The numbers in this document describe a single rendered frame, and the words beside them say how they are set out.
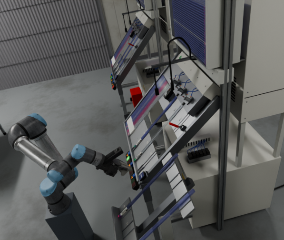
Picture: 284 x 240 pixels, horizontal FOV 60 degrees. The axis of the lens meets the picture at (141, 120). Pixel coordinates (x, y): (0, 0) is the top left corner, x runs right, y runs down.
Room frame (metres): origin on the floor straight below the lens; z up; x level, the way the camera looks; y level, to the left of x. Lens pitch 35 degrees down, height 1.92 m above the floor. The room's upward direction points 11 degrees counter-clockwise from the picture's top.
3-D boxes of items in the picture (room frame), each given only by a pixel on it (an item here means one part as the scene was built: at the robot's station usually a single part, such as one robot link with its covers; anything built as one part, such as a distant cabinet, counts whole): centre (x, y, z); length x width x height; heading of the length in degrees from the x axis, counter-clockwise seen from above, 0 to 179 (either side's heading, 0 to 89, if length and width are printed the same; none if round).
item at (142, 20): (2.85, -0.23, 0.66); 1.01 x 0.73 x 1.31; 94
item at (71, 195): (1.13, 0.67, 0.27); 0.18 x 0.18 x 0.55; 2
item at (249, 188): (1.43, -0.52, 0.31); 0.70 x 0.65 x 0.62; 4
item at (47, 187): (1.14, 0.67, 0.72); 0.13 x 0.12 x 0.14; 138
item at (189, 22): (1.36, -0.40, 1.52); 0.51 x 0.13 x 0.27; 4
